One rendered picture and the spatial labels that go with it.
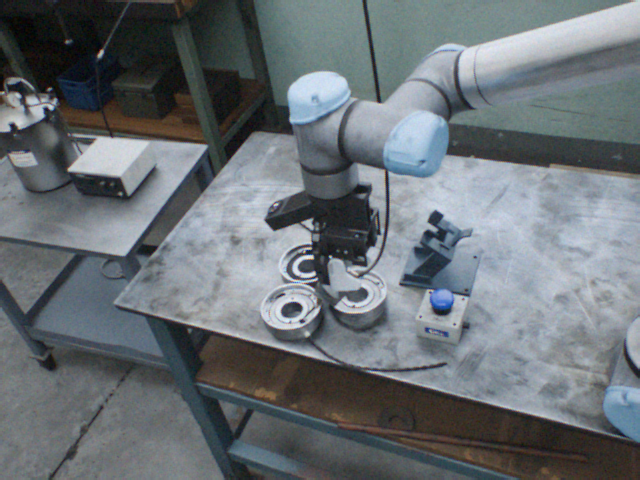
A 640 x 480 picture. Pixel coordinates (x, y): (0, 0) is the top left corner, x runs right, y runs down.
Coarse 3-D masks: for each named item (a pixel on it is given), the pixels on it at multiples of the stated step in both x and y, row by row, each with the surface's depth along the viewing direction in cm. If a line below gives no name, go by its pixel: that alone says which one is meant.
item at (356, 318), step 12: (372, 276) 116; (360, 288) 116; (384, 288) 113; (348, 300) 116; (372, 300) 113; (384, 300) 111; (336, 312) 111; (348, 312) 110; (360, 312) 109; (372, 312) 110; (348, 324) 113; (360, 324) 112
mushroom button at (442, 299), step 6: (432, 294) 106; (438, 294) 105; (444, 294) 105; (450, 294) 105; (432, 300) 105; (438, 300) 104; (444, 300) 104; (450, 300) 104; (432, 306) 105; (438, 306) 104; (444, 306) 104; (450, 306) 104
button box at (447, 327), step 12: (456, 300) 108; (420, 312) 107; (432, 312) 107; (444, 312) 106; (456, 312) 106; (420, 324) 106; (432, 324) 105; (444, 324) 104; (456, 324) 104; (468, 324) 107; (420, 336) 109; (432, 336) 107; (444, 336) 106; (456, 336) 105
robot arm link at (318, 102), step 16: (304, 80) 79; (320, 80) 78; (336, 80) 77; (288, 96) 78; (304, 96) 76; (320, 96) 75; (336, 96) 76; (304, 112) 77; (320, 112) 76; (336, 112) 77; (304, 128) 78; (320, 128) 77; (336, 128) 76; (304, 144) 80; (320, 144) 79; (336, 144) 77; (304, 160) 82; (320, 160) 81; (336, 160) 81
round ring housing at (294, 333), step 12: (276, 288) 116; (288, 288) 117; (300, 288) 117; (312, 288) 115; (264, 300) 114; (276, 300) 116; (288, 300) 115; (300, 300) 115; (312, 300) 114; (264, 312) 114; (276, 312) 113; (288, 312) 116; (300, 312) 116; (312, 324) 110; (276, 336) 113; (288, 336) 110; (300, 336) 110
